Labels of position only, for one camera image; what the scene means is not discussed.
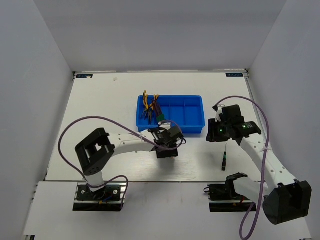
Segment yellow black needle-nose pliers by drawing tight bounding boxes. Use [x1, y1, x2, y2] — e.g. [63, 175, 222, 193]
[146, 94, 159, 125]

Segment green hex key set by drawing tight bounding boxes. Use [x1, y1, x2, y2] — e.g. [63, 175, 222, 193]
[152, 100, 165, 124]

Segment yellow black combination pliers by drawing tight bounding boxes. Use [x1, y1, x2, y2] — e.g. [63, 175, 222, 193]
[141, 90, 150, 119]

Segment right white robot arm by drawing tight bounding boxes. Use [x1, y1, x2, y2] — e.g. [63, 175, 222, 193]
[206, 104, 312, 225]

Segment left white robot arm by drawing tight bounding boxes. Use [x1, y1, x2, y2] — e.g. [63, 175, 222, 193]
[75, 126, 184, 200]

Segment slim black green screwdriver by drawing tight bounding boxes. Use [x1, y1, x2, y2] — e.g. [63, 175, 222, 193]
[221, 144, 227, 171]

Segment blue compartment tray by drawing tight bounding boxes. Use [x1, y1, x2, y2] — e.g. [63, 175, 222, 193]
[136, 95, 205, 134]

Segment right blue corner label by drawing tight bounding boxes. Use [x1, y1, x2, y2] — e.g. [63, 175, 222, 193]
[225, 72, 244, 78]

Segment blue corner label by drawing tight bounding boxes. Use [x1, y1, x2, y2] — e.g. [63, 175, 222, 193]
[225, 72, 244, 78]
[75, 74, 93, 79]

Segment left blue corner label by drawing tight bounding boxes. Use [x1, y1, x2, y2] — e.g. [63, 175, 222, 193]
[75, 74, 93, 79]

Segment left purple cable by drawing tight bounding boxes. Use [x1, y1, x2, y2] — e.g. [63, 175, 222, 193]
[57, 115, 188, 210]

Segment purple cable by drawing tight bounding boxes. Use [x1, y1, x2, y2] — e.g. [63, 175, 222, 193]
[57, 115, 188, 210]
[212, 96, 271, 240]

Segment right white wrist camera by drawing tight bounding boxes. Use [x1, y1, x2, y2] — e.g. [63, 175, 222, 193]
[212, 104, 225, 122]

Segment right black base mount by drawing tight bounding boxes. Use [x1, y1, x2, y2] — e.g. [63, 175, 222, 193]
[203, 183, 252, 213]

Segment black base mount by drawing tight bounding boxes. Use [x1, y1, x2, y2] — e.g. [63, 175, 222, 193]
[72, 183, 127, 212]
[203, 183, 252, 213]

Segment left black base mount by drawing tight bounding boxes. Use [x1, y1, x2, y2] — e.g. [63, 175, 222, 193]
[72, 183, 127, 212]

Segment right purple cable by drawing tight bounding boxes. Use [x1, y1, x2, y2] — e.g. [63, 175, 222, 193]
[212, 96, 271, 240]

